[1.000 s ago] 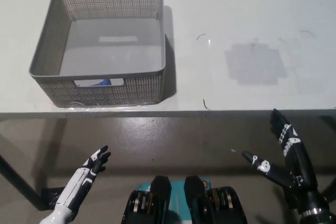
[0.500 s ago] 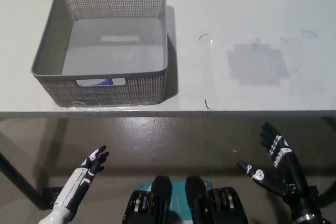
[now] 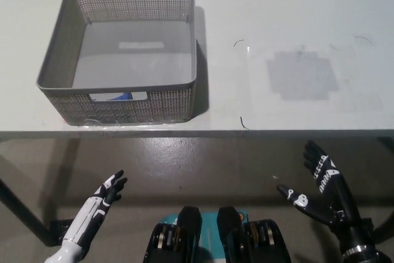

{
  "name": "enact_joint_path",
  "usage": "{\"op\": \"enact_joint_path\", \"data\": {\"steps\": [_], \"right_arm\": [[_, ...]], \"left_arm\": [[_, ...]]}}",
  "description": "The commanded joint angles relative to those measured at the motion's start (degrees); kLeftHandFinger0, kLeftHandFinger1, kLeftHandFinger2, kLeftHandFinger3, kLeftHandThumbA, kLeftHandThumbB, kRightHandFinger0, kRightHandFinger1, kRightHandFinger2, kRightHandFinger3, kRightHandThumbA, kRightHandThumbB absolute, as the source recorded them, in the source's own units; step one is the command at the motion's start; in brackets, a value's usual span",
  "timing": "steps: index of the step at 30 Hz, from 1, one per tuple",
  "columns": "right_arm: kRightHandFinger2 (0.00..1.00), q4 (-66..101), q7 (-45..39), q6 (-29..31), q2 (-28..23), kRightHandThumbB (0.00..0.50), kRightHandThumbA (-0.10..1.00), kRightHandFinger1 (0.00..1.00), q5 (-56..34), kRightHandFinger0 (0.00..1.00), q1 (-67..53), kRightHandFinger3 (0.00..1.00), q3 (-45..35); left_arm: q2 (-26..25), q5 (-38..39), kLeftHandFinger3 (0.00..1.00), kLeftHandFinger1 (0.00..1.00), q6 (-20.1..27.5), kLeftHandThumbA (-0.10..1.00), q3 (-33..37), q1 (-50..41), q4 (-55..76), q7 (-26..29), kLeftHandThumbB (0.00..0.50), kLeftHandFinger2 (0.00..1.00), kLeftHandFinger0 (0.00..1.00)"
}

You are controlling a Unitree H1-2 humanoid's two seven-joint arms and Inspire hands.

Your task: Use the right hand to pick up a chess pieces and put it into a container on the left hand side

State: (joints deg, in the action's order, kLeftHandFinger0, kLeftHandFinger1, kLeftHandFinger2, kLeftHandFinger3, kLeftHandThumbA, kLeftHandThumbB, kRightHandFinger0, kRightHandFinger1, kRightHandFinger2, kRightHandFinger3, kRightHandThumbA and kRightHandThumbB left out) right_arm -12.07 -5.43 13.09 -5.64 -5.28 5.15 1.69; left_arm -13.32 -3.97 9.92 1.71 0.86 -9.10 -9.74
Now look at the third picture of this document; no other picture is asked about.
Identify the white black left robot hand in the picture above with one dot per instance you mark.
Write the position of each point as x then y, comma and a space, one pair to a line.
89, 216

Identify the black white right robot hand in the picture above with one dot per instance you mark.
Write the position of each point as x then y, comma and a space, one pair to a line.
334, 195

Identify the blue rook chess piece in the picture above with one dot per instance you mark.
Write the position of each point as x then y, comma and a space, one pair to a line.
124, 97

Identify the black metal table leg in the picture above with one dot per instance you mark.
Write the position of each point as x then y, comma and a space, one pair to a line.
27, 213
388, 143

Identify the black teal robot body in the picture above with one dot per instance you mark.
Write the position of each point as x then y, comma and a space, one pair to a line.
191, 223

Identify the grey perforated plastic basket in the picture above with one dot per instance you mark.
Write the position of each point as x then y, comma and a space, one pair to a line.
123, 112

